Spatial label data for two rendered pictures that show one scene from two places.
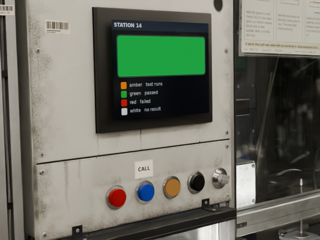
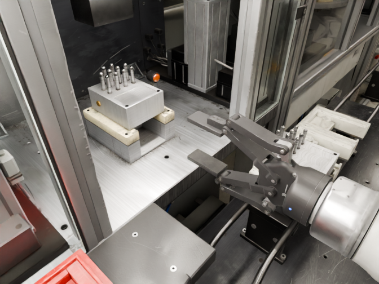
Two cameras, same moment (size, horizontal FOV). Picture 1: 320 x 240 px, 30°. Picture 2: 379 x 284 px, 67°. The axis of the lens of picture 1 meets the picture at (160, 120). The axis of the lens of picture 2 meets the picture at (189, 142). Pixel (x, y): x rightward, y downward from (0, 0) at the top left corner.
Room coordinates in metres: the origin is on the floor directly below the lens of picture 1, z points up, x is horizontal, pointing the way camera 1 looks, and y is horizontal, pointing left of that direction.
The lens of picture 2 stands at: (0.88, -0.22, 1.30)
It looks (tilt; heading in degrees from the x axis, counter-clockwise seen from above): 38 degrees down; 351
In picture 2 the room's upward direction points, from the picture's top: straight up
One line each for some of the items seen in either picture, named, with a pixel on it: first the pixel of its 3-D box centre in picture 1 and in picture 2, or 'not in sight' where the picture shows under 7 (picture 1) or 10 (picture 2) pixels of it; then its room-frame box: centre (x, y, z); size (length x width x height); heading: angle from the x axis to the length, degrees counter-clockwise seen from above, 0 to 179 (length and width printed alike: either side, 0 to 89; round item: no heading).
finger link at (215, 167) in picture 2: not in sight; (206, 162); (1.26, -0.31, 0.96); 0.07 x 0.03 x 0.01; 39
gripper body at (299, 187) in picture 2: not in sight; (289, 186); (1.14, -0.41, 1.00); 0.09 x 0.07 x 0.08; 39
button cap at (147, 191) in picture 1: (144, 192); not in sight; (1.01, 0.03, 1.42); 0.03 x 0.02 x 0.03; 129
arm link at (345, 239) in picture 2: not in sight; (342, 213); (1.08, -0.45, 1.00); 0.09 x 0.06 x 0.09; 129
